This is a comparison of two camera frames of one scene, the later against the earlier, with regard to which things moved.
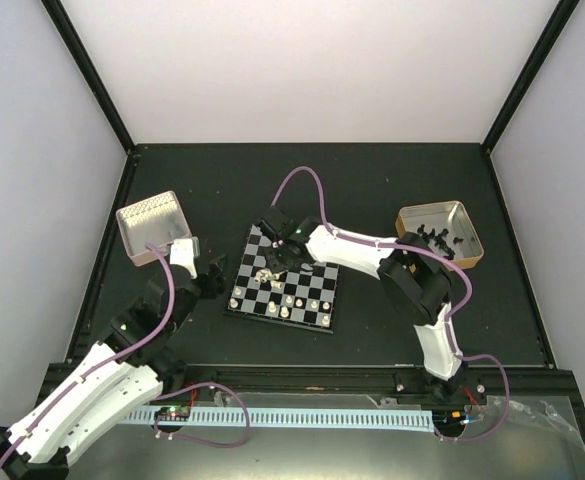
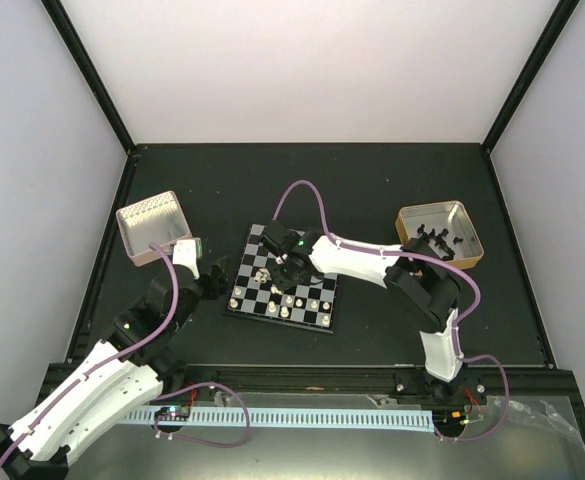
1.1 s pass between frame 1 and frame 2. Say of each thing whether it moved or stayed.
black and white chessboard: stayed
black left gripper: stayed
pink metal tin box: stayed
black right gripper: moved
